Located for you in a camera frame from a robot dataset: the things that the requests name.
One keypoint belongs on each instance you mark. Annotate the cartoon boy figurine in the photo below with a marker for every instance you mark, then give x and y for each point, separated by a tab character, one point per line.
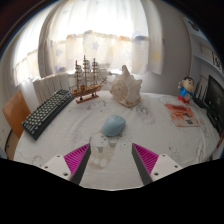
185	91

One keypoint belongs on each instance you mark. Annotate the white printed tablecloth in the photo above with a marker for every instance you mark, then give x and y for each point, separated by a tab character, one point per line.
150	140

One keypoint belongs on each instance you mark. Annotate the wooden model sailing ship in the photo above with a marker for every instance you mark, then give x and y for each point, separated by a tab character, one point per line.
85	90

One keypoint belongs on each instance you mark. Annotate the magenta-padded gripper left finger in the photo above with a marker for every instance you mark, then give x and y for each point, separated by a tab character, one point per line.
76	159

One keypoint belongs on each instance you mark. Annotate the black router with antennas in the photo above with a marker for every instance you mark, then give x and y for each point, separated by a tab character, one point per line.
200	98

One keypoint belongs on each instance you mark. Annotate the black computer monitor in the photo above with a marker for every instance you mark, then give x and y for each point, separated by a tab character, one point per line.
215	98

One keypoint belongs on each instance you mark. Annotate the light blue computer mouse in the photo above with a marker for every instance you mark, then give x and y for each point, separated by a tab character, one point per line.
113	126

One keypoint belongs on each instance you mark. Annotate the white star-print curtain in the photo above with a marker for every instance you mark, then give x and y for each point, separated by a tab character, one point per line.
100	36

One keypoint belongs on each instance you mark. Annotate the white radiator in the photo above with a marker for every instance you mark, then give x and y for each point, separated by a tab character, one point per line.
50	85

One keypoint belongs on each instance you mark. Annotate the large white conch shell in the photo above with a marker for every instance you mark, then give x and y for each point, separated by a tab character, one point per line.
126	88

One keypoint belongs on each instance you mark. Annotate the orange wooden chair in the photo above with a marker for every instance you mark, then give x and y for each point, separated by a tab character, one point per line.
16	115

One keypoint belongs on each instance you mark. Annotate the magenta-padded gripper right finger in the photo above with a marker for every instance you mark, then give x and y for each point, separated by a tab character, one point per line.
146	159

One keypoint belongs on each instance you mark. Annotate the dark mechanical keyboard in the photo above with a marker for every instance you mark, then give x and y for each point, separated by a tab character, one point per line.
46	113

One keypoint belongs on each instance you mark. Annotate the white wall shelf unit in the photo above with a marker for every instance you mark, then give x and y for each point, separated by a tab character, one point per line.
205	53

